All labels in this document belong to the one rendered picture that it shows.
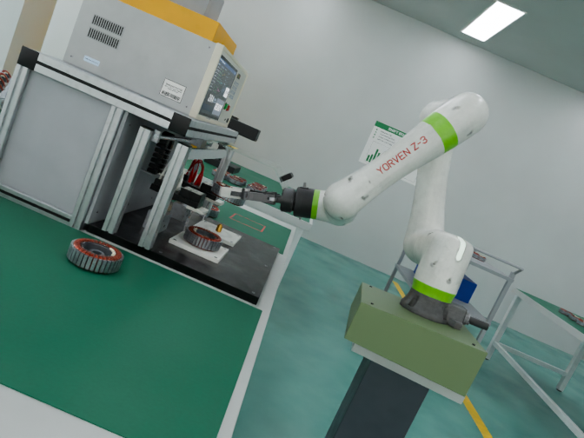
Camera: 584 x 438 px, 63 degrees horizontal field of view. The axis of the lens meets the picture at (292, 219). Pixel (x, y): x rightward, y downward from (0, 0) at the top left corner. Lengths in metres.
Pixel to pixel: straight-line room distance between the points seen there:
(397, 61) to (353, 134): 1.12
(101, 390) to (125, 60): 0.92
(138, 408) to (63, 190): 0.73
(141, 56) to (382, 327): 0.95
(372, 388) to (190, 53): 1.05
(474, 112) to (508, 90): 5.79
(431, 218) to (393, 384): 0.52
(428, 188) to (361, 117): 5.21
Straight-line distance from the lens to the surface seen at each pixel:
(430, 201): 1.56
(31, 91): 1.36
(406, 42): 6.94
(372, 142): 6.72
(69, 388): 0.72
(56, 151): 1.32
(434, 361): 1.32
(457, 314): 1.47
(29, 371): 0.74
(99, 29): 1.44
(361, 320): 1.28
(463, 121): 1.40
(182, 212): 1.64
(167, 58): 1.36
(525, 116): 7.25
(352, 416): 1.51
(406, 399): 1.48
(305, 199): 1.42
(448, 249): 1.41
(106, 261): 1.07
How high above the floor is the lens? 1.16
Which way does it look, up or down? 8 degrees down
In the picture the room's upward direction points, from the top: 24 degrees clockwise
